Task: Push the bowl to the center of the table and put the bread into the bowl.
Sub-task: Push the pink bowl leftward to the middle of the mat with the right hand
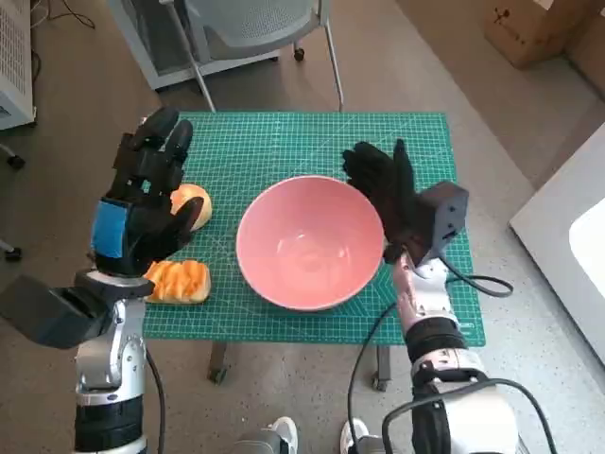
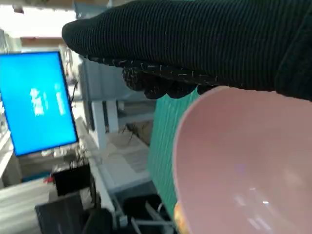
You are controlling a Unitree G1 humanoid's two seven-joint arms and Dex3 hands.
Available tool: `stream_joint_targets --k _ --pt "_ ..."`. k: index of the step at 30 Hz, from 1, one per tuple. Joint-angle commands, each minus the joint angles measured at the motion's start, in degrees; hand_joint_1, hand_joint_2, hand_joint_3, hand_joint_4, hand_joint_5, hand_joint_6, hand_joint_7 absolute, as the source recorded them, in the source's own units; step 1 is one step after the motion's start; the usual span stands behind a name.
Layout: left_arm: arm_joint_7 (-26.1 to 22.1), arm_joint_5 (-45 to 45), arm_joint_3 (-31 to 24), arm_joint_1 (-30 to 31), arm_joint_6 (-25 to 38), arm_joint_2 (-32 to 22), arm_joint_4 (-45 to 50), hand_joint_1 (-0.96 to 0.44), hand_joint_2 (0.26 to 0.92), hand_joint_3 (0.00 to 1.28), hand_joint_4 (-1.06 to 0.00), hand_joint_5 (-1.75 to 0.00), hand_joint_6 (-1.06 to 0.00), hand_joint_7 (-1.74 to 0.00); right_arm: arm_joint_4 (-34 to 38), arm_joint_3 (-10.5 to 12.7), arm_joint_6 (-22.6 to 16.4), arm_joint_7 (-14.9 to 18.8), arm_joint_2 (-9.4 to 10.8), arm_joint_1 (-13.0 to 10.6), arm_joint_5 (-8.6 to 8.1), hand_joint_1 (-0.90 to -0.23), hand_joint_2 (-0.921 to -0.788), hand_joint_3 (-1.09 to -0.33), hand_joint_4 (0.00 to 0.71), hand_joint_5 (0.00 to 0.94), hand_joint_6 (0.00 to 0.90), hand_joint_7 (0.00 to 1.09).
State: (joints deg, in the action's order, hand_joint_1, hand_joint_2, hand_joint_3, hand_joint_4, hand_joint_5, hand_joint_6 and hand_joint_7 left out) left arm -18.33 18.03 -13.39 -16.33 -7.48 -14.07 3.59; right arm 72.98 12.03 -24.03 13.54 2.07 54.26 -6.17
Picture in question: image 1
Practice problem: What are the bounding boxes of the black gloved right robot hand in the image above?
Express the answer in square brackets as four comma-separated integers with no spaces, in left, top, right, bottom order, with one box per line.
[340,137,434,266]

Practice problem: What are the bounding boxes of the long orange toy bread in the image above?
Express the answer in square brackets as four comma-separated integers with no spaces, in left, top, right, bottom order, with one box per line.
[143,259,212,305]

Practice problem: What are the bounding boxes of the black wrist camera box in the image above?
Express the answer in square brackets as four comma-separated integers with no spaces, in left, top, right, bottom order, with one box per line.
[409,181,470,269]
[0,273,115,351]

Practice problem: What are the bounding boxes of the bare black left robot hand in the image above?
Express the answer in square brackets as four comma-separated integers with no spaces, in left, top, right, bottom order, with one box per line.
[89,106,214,280]

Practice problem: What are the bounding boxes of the white furniture panel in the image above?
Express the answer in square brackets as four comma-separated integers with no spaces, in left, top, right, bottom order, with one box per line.
[509,120,605,368]

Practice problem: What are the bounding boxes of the white perforated appliance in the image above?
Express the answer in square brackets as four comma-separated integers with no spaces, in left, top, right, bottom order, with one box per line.
[0,0,38,131]

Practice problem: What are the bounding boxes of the pink bowl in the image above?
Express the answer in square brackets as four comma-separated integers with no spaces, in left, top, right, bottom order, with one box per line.
[234,175,385,312]

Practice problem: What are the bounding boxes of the white sneaker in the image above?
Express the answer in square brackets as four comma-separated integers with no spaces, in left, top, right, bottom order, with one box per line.
[263,415,300,454]
[339,418,371,454]

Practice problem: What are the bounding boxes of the thin black cable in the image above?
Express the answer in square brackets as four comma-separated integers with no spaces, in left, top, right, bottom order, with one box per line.
[347,264,515,454]
[144,349,167,454]

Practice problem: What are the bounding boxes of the cardboard box with black print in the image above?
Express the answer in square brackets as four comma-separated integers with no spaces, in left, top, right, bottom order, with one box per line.
[482,0,605,70]

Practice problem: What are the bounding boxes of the thick black cable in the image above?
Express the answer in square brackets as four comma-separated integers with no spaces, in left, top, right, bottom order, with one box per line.
[381,376,552,454]

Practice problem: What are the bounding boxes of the metal table leg with caster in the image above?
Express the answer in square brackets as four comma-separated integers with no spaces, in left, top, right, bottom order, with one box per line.
[372,346,393,392]
[207,342,229,384]

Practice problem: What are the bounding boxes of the chair base with black casters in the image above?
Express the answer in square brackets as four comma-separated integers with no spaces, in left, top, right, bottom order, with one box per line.
[0,141,27,261]

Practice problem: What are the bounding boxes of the plain cardboard box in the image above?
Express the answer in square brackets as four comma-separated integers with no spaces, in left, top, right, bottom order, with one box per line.
[564,23,605,103]

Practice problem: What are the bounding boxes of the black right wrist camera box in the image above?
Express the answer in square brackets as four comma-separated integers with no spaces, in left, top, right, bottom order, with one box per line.
[409,181,470,269]

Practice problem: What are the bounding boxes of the grey mesh office chair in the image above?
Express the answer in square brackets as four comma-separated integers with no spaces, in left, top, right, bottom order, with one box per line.
[172,0,346,114]

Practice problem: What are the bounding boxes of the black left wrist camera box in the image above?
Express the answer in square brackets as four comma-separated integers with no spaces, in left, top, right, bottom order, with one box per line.
[0,273,115,351]

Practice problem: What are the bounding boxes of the grey leg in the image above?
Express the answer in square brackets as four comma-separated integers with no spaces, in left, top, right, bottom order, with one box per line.
[233,437,285,454]

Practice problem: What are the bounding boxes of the green cutting mat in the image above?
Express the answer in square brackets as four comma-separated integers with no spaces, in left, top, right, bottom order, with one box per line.
[141,111,487,347]

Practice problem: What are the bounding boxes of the round toy bread bun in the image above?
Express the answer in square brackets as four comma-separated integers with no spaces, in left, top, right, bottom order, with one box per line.
[168,183,213,233]

